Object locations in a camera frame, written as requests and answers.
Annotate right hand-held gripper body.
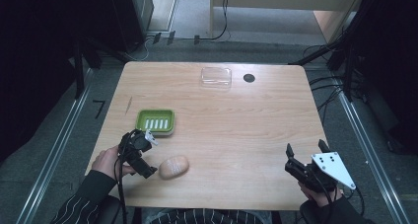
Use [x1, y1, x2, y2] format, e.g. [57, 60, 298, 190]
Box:
[284, 151, 357, 194]

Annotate tan bread roll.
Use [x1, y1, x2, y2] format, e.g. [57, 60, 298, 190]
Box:
[158, 155, 190, 181]

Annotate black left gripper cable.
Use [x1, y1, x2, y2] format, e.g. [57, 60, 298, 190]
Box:
[112, 128, 139, 224]

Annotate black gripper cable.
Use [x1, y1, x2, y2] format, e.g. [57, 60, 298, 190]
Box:
[112, 128, 139, 224]
[344, 186, 366, 217]

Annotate black metal stand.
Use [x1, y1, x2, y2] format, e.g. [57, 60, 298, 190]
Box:
[288, 36, 363, 103]
[67, 39, 103, 100]

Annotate person's right hand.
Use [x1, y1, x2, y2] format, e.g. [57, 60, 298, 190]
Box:
[297, 181, 345, 208]

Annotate person's left hand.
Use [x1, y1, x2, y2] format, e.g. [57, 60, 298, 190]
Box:
[91, 145, 138, 181]

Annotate dark cabinet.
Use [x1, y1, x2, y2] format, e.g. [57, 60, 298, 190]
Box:
[107, 0, 156, 54]

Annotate metal floor rail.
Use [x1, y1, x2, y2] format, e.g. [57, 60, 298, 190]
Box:
[15, 69, 95, 224]
[334, 82, 412, 224]

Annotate black hanging cable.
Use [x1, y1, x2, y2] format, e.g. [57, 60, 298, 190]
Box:
[198, 0, 232, 42]

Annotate clear plastic container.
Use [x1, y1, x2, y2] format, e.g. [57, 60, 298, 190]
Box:
[200, 66, 233, 89]

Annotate person's striped dark clothing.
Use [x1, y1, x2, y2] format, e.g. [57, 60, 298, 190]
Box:
[144, 207, 274, 224]

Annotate bundle of black cables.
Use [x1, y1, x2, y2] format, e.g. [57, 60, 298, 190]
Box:
[302, 42, 363, 126]

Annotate green soap dish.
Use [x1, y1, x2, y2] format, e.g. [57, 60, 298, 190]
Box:
[134, 109, 176, 136]

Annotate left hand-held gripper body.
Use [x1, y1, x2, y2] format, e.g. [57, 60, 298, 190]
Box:
[117, 128, 160, 163]

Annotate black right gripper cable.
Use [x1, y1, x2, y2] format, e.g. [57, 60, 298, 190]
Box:
[344, 186, 366, 217]

